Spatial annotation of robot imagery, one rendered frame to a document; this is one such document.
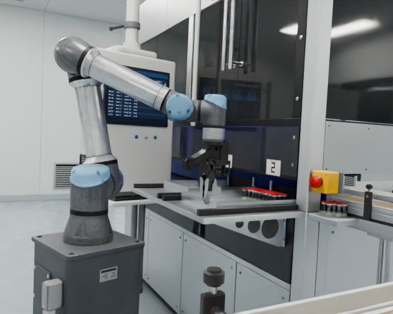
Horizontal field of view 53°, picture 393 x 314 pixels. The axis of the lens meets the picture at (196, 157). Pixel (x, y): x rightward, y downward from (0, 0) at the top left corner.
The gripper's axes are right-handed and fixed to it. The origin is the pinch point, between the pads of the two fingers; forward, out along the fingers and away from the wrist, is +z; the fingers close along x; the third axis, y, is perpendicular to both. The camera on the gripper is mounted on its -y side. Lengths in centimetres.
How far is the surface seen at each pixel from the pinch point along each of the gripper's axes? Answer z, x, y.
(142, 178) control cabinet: 3, 90, 10
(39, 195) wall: 83, 542, 5
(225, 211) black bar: 2.3, -8.1, 3.5
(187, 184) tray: 2, 54, 20
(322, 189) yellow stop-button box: -6.3, -19.8, 33.2
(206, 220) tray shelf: 4.1, -11.0, -4.9
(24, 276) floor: 92, 205, -39
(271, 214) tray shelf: 3.4, -10.9, 19.9
